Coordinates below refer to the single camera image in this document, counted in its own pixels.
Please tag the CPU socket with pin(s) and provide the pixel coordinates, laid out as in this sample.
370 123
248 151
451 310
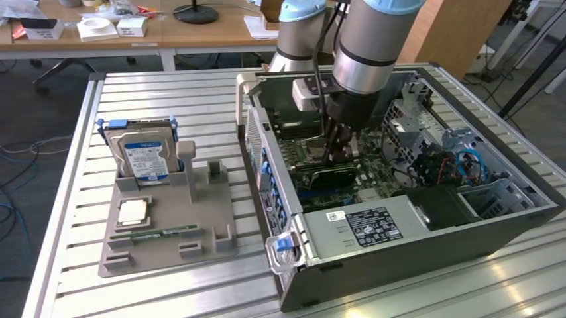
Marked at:
312 147

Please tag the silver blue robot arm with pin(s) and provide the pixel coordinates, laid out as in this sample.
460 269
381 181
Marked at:
368 33

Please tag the white paper stack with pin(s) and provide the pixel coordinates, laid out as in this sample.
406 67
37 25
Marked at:
258 31

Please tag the white pedestal box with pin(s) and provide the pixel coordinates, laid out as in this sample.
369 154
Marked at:
483 61

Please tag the green motherboard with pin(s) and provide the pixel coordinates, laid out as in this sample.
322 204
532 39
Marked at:
376 175

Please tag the grey parts rack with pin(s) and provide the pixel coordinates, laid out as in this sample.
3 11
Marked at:
169 251

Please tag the black and white box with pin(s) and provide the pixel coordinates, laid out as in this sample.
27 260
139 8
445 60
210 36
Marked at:
45 33

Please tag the black office chair base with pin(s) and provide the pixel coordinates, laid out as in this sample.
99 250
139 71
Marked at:
58 68

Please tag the perforated metal drive cage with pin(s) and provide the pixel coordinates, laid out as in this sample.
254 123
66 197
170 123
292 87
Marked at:
406 132

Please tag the metal disk bay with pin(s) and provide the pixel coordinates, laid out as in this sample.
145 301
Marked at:
496 195

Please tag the crumpled white papers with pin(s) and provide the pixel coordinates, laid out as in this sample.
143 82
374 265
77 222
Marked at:
18 10

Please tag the silver chipset heatsink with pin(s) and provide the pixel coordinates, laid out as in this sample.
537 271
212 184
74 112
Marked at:
370 195

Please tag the grey power supply unit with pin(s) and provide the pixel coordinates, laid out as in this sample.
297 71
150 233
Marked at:
328 232

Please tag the black tripod pole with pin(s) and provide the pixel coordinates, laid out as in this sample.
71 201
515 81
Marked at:
532 77

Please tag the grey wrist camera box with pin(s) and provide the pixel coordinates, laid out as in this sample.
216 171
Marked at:
305 96

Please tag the wooden cabinet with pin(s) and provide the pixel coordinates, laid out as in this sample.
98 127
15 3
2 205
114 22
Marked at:
465 33

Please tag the wooden desk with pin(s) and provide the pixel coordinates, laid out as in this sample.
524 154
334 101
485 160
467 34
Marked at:
66 44

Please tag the clear latch with blue tab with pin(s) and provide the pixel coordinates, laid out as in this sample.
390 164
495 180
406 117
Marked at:
284 246

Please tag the black PC case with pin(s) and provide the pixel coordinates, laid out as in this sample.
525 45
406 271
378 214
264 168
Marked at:
398 265

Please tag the hard disk with blue rails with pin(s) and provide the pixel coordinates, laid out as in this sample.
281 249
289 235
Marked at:
142 159

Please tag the plain white box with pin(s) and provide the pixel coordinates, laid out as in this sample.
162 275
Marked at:
131 28

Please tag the silver CPU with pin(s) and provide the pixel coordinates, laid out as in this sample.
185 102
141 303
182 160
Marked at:
133 213

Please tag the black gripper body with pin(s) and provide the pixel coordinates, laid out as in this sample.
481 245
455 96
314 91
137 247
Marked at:
352 109

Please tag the black lamp base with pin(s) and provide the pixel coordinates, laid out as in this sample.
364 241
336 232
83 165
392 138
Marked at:
197 16

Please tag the brown cardboard box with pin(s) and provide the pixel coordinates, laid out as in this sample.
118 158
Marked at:
270 10

